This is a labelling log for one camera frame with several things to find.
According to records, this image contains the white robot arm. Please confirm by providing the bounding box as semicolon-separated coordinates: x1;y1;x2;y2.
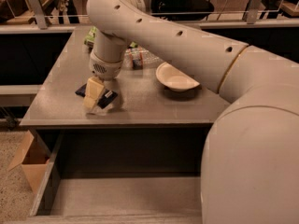
87;0;299;224

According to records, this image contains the open grey top drawer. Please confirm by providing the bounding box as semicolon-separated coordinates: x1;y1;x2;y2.
20;128;205;224

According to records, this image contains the green snack bag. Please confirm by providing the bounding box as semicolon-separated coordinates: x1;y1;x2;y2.
84;26;138;49

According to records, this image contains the white paper bowl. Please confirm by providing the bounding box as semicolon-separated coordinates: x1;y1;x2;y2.
156;63;200;91

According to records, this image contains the dark blue rxbar wrapper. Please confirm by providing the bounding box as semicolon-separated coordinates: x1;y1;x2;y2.
75;84;118;109

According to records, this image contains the black office chair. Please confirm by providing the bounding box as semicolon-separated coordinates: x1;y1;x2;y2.
150;0;214;21

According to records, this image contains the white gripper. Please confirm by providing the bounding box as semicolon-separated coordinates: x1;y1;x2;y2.
83;51;123;115

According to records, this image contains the cardboard box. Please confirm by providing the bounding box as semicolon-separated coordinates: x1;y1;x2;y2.
7;131;50;194

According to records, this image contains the left metal railing post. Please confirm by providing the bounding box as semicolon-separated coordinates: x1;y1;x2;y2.
28;0;48;30

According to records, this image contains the clear plastic water bottle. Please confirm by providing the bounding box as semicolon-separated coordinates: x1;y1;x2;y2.
122;47;163;70

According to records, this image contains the right metal railing post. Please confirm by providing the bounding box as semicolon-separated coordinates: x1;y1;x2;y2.
243;0;262;24

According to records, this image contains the grey cabinet with top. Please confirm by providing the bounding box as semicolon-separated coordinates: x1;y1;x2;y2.
21;26;228;178

